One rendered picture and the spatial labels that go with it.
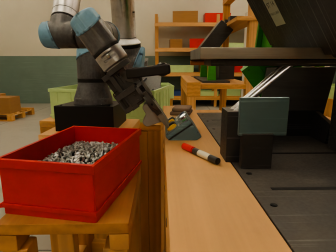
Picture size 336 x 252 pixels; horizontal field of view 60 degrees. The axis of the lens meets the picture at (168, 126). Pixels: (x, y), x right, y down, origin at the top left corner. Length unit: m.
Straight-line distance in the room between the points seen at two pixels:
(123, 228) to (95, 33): 0.46
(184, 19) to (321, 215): 7.06
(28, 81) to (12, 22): 1.52
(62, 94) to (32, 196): 1.13
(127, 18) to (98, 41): 0.37
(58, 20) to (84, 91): 0.33
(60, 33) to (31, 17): 7.75
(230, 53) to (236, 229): 0.27
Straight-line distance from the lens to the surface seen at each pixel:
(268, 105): 0.59
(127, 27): 1.11
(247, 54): 0.50
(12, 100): 6.32
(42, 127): 1.75
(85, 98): 1.15
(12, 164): 0.65
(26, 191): 0.66
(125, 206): 0.66
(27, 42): 8.67
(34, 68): 8.60
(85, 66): 1.16
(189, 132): 0.78
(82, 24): 0.77
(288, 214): 0.46
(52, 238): 1.31
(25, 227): 0.66
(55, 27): 0.91
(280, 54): 0.52
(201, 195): 0.48
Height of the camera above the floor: 1.11
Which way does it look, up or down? 12 degrees down
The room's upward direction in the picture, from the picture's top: straight up
